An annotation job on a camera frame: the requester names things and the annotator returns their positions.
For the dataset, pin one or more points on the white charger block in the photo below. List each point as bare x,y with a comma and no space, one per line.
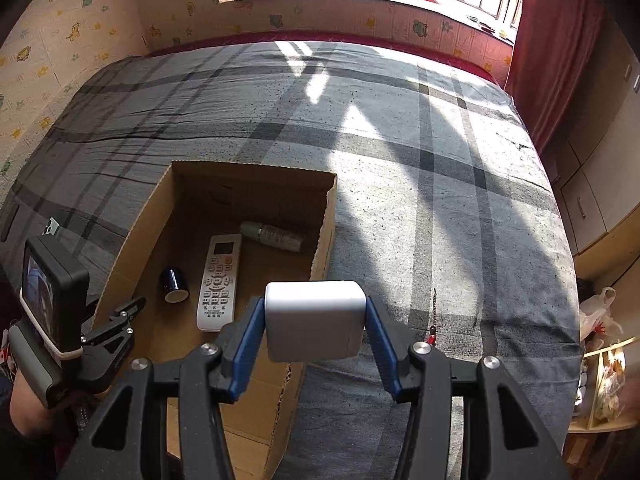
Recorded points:
315,320

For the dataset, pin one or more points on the person's left forearm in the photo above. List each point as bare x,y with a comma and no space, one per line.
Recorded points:
25,410

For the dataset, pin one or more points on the small teal tube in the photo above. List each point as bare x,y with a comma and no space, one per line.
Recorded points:
272,235

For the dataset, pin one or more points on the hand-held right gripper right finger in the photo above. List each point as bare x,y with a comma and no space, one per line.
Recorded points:
382,350

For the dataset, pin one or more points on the red curtain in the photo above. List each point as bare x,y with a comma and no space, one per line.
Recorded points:
555,35

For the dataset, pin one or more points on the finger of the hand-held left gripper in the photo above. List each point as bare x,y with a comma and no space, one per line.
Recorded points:
107,365
117,322

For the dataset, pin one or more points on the white remote control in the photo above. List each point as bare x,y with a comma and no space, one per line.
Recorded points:
220,285

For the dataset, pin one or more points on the brown cardboard box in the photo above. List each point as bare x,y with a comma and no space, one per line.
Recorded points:
250,270

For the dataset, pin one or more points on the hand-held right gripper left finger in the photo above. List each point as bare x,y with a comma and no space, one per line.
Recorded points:
247,345

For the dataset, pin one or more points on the mint green smartphone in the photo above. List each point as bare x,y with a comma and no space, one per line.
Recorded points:
51,226

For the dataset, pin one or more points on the cream wardrobe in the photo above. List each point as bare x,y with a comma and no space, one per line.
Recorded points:
600,185

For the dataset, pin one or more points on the wooden shelf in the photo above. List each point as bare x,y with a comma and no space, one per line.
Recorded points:
592,390

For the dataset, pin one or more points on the red mattress edge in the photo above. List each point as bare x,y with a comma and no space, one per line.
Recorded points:
210,41

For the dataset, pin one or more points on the glossy black cylinder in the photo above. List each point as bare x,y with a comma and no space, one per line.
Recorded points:
172,282

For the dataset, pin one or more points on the white plastic bag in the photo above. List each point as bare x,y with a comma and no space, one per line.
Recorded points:
597,312

